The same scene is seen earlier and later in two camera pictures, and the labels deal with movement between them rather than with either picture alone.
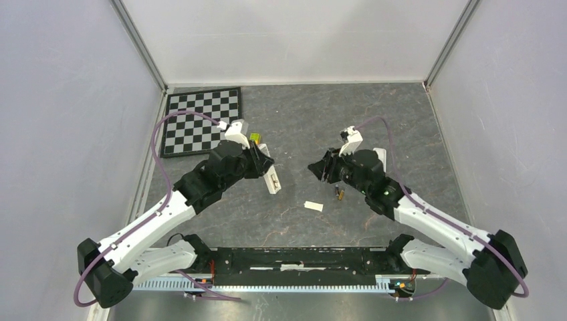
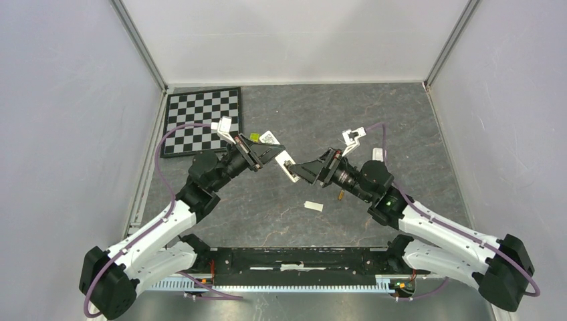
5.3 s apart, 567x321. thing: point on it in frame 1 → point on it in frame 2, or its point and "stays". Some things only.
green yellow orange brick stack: x=257 y=137 stays
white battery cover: x=315 y=206 stays
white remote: x=271 y=176 → x=283 y=158
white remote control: x=382 y=155 stays
